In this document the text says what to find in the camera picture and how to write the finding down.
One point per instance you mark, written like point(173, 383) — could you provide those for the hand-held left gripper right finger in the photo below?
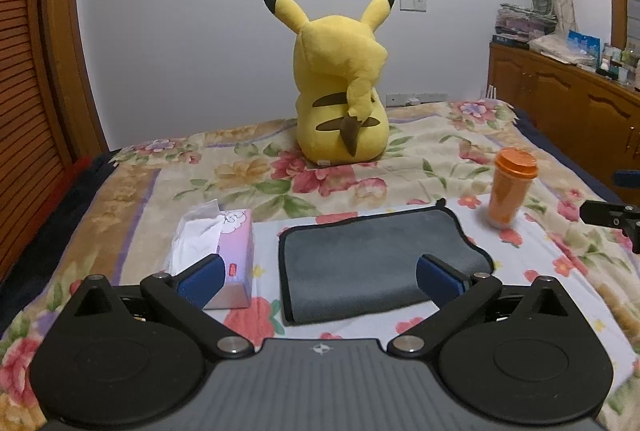
point(439, 280)

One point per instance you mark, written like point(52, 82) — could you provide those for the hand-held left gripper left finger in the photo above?
point(202, 280)

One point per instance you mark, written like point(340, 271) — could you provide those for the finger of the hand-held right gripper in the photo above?
point(607, 212)

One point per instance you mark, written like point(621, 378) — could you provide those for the grey towel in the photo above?
point(360, 251)

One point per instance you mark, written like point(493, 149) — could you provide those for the pink tissue box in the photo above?
point(235, 236)

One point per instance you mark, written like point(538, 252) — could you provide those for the orange cup with lid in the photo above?
point(507, 196)

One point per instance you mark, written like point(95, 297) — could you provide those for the floral blanket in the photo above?
point(150, 191)

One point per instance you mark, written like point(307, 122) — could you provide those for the wooden cabinet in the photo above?
point(550, 86)

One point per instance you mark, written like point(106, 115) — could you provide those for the group of small bottles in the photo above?
point(620, 63)

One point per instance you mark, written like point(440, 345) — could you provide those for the blue printed box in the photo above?
point(584, 47)

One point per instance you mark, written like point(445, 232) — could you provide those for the white router antennas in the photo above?
point(490, 91)

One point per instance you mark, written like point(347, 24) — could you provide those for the folded beige cloth pile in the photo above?
point(547, 46)

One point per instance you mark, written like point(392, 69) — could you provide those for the stack of newspapers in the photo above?
point(525, 23)

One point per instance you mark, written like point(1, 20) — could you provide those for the yellow plush toy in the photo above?
point(335, 86)

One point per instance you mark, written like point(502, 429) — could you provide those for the wooden louvred wardrobe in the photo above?
point(30, 86)

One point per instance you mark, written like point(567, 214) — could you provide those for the white wall socket strip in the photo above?
point(417, 98)

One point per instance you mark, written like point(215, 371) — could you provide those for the white wall switch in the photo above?
point(413, 3)

